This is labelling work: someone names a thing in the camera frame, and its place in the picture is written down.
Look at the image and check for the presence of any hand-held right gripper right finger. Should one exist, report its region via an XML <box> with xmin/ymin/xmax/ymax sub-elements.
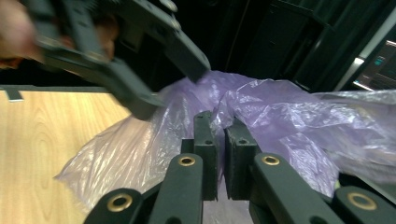
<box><xmin>223</xmin><ymin>116</ymin><xmax>263</xmax><ymax>201</ymax></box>

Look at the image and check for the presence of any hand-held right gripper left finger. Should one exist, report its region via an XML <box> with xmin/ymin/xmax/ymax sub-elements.
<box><xmin>180</xmin><ymin>110</ymin><xmax>219</xmax><ymax>202</ymax></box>

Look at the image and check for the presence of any purple plastic bag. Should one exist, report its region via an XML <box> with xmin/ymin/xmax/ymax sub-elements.
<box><xmin>53</xmin><ymin>69</ymin><xmax>396</xmax><ymax>224</ymax></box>

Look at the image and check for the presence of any grey tape strip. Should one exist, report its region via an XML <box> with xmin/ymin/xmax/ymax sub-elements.
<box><xmin>0</xmin><ymin>86</ymin><xmax>25</xmax><ymax>103</ymax></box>

